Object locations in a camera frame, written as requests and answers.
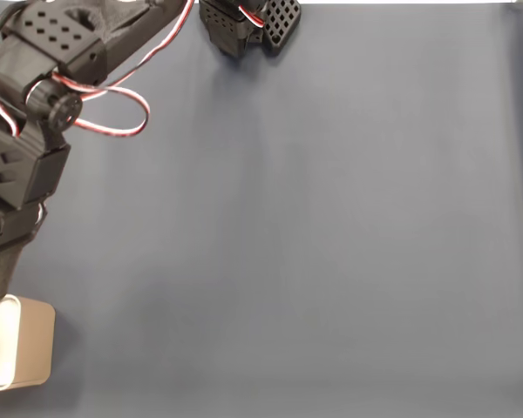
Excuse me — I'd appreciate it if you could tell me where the beige square box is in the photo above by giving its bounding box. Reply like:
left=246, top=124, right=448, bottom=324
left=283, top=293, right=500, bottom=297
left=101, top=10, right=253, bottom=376
left=0, top=293, right=57, bottom=393

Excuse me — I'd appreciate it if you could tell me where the blue-grey mat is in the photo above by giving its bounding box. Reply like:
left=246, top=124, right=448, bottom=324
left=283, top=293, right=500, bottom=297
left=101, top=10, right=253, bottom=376
left=0, top=3, right=523, bottom=418

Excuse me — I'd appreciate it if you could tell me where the short red white servo cable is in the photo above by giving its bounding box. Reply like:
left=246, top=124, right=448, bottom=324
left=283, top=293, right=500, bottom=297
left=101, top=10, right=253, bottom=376
left=0, top=89, right=19, bottom=138

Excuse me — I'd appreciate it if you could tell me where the long red white servo cable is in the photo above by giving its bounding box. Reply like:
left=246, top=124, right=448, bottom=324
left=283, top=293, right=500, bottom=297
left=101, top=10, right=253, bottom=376
left=51, top=0, right=197, bottom=139

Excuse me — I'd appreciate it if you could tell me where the red white base cable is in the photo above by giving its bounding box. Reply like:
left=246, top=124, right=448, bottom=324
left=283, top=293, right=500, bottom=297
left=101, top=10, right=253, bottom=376
left=238, top=3, right=267, bottom=30

